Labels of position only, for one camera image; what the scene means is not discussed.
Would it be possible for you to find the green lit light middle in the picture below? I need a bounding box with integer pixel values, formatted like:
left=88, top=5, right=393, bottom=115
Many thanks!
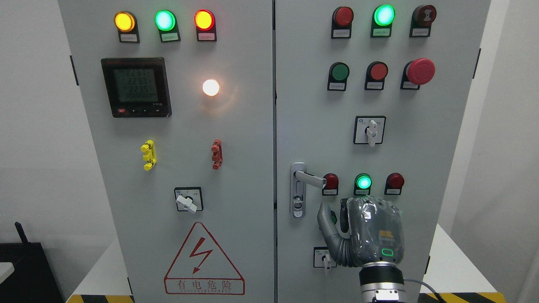
left=353, top=173, right=372, bottom=196

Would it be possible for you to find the green push button lower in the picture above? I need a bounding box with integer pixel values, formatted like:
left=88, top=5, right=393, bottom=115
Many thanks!
left=330, top=210, right=338, bottom=225

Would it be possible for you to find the black red buzzer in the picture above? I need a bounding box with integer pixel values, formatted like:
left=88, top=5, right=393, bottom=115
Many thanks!
left=409, top=5, right=437, bottom=38

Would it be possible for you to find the grey left cabinet door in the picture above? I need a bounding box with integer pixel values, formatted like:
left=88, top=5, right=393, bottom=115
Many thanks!
left=59, top=0, right=275, bottom=303

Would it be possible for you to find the grey cabinet door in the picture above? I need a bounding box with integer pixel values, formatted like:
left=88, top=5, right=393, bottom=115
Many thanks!
left=275, top=0, right=491, bottom=303
left=59, top=0, right=275, bottom=303

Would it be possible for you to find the yellow indicator light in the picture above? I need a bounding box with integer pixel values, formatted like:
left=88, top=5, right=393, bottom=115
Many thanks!
left=114, top=11, right=140, bottom=43

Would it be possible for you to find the black digital power meter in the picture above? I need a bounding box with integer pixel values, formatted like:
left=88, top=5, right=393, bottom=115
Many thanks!
left=101, top=57, right=172, bottom=118

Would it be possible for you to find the grey cable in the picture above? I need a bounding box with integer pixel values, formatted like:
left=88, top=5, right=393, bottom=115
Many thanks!
left=403, top=279, right=448, bottom=303

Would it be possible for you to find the white lit indicator light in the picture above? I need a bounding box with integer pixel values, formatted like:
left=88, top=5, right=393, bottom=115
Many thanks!
left=202, top=79, right=221, bottom=96

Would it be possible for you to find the red electric hazard sticker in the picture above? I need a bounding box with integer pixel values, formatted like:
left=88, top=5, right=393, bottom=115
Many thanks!
left=164, top=222, right=245, bottom=295

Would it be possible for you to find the white rotary switch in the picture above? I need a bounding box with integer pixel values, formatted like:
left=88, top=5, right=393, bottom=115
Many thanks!
left=353, top=116, right=386, bottom=146
left=312, top=246, right=337, bottom=276

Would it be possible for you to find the red terminal connector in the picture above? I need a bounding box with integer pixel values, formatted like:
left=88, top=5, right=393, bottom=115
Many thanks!
left=211, top=139, right=223, bottom=170

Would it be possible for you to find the green push button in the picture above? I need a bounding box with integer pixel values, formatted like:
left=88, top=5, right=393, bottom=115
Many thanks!
left=327, top=62, right=350, bottom=91
left=330, top=210, right=338, bottom=225

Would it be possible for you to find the red indicator light top right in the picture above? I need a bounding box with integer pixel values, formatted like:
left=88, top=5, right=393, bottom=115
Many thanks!
left=331, top=6, right=354, bottom=40

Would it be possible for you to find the white rotary switch upper right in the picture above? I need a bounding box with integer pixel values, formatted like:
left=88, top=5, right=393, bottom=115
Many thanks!
left=353, top=116, right=386, bottom=146

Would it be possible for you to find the silver swing door handle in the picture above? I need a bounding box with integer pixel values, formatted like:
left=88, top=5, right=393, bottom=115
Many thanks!
left=289, top=162, right=327, bottom=218

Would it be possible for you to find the green lit light top right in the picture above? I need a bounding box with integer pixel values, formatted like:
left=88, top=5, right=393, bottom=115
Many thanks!
left=370, top=4, right=396, bottom=38

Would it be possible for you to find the red lit indicator light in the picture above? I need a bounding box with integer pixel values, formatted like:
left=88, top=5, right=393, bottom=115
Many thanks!
left=194, top=9, right=217, bottom=42

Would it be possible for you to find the white rotary switch left door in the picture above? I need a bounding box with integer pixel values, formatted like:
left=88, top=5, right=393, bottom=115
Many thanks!
left=174, top=187, right=204, bottom=214

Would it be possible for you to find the green push button upper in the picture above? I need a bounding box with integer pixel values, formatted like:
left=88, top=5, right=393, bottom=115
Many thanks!
left=327, top=62, right=350, bottom=91

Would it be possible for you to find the red emergency stop button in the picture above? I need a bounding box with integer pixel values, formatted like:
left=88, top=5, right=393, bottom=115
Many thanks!
left=400, top=58, right=436, bottom=90

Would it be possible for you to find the yellow terminal connector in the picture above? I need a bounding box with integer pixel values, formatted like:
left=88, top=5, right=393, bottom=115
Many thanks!
left=140, top=140, right=157, bottom=171

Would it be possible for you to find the green lit light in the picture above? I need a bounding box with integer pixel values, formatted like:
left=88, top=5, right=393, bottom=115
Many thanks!
left=353, top=173, right=372, bottom=196
left=370, top=4, right=396, bottom=38

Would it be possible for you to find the red push button upper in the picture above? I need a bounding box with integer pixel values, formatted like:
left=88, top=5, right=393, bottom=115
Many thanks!
left=364, top=61, right=388, bottom=90

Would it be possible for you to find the black box with antenna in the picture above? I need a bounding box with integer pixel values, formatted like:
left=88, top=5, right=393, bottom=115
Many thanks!
left=0, top=222, right=64, bottom=303

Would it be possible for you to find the white rotary switch lower right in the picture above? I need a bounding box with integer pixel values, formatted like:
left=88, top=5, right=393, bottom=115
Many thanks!
left=312, top=246, right=337, bottom=276

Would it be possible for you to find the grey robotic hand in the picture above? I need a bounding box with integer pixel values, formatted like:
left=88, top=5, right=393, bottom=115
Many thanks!
left=317, top=195, right=404, bottom=267

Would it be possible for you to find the red indicator light middle left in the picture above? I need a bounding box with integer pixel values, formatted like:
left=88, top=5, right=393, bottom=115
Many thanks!
left=322, top=173, right=339, bottom=196

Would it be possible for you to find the green indicator light top left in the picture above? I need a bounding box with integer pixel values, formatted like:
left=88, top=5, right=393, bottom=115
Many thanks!
left=154, top=10, right=181, bottom=43

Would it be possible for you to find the red indicator light middle right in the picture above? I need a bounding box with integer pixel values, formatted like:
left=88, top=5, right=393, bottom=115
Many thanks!
left=384, top=173, right=406, bottom=195

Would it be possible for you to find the grey right cabinet door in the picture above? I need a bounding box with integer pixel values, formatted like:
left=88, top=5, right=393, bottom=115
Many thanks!
left=275, top=0, right=491, bottom=303

